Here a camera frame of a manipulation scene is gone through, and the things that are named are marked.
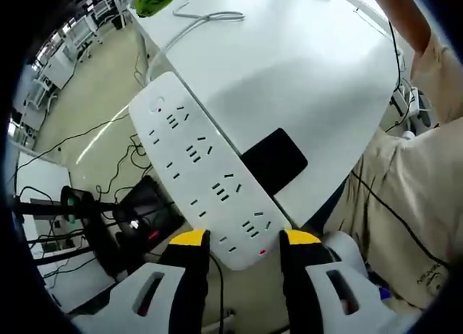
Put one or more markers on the row of white office desks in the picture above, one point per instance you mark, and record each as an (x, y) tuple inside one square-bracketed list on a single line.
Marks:
[(65, 41)]

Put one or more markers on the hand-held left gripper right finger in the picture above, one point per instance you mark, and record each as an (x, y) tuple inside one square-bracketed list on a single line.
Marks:
[(304, 276)]

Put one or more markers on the black floor case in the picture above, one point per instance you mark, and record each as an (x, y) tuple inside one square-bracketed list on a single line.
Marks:
[(148, 207)]

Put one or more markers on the white power strip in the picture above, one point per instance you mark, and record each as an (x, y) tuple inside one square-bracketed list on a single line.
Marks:
[(202, 167)]

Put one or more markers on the black equipment stand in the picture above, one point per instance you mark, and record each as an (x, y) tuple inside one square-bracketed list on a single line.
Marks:
[(90, 218)]

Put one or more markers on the white low cabinet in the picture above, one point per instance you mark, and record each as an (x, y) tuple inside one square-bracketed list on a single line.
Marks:
[(43, 175)]

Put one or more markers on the person in beige shirt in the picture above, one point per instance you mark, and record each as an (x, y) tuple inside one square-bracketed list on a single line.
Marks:
[(416, 167)]

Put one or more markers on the white table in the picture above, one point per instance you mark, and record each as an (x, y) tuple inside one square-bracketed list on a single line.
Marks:
[(289, 77)]

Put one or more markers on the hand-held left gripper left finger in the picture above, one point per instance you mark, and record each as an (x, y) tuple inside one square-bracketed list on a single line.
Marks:
[(181, 276)]

